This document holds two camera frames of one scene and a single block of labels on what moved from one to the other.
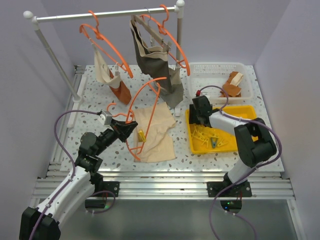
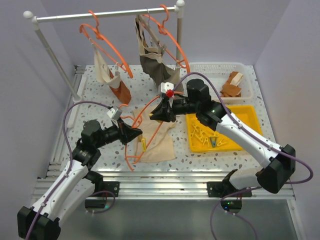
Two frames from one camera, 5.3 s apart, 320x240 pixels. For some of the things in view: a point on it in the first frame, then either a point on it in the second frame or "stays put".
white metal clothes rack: x=29 y=16 stays put
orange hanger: x=149 y=123 -> x=138 y=157
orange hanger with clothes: x=100 y=36 stays put
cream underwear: x=154 y=139 stays put
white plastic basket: x=209 y=77 stays put
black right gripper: x=193 y=119 -> x=165 y=112
